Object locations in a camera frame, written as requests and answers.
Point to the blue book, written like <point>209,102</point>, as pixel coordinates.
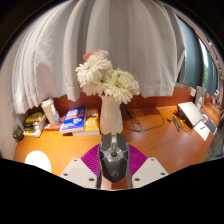
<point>74,120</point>

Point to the white yellow black mouse pad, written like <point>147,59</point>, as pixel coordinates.
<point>37,160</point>

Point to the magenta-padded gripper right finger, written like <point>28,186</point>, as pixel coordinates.
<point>150,171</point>

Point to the white ceramic vase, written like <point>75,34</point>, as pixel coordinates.
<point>111,116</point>

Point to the black grey computer mouse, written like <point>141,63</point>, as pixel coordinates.
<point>113,163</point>

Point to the thin red book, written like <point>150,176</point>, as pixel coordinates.
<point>52,127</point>

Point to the dark grey window curtain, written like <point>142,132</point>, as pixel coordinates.
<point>195,56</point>

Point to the small clear bottle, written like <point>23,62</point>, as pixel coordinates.
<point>57,118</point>

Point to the white flower bunch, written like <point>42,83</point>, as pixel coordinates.
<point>116,86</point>

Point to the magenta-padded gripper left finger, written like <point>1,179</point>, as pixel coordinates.
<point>78,172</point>

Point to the white curtain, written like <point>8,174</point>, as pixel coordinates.
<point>116,30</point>

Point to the white cylindrical container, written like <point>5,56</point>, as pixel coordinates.
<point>48,111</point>

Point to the yellow orange book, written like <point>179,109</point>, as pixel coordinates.
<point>92,122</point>

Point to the yellow black book stack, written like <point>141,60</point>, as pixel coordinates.
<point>33,125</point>

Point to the silver laptop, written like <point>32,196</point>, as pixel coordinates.
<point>190,113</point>

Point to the black pen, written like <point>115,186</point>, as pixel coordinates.
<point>176,123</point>

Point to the white paper sheet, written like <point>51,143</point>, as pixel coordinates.
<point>201,130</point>

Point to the dark tablet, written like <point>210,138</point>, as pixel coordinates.
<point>211,126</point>

